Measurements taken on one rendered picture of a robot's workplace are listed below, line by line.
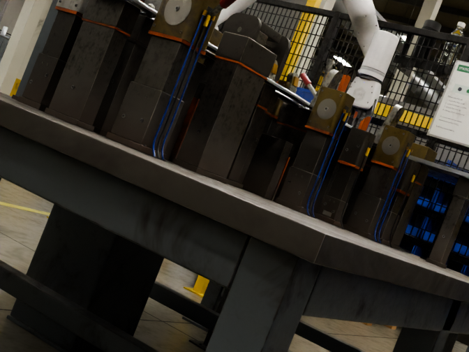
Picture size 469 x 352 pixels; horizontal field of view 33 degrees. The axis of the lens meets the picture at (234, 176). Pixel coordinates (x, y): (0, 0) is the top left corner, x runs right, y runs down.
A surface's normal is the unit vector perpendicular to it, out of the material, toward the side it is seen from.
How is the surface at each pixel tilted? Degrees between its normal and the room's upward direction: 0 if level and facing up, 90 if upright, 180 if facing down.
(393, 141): 90
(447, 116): 90
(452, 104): 90
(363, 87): 89
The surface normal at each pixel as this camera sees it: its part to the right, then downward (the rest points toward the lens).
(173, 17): -0.58, -0.23
